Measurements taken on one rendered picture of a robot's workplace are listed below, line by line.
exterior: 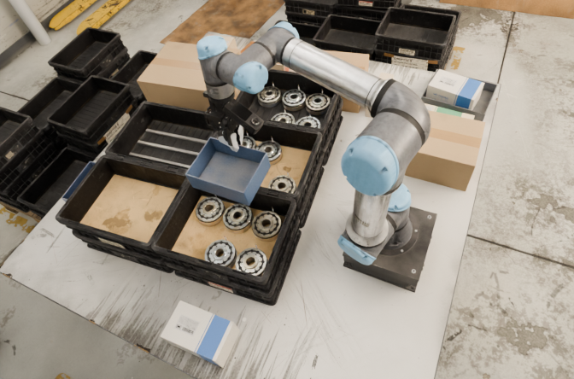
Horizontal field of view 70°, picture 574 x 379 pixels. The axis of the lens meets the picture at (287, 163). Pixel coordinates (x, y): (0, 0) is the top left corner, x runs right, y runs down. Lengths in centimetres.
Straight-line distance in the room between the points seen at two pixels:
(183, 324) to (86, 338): 115
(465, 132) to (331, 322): 83
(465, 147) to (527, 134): 136
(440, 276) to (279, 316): 55
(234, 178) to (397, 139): 59
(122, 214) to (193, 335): 54
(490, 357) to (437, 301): 78
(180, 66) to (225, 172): 86
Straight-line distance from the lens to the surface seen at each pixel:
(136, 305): 160
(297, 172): 153
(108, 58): 300
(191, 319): 140
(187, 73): 196
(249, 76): 96
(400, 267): 137
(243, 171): 126
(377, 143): 80
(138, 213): 161
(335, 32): 293
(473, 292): 227
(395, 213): 122
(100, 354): 243
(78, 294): 173
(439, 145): 159
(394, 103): 88
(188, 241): 147
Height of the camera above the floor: 205
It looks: 52 degrees down
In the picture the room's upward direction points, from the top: 12 degrees counter-clockwise
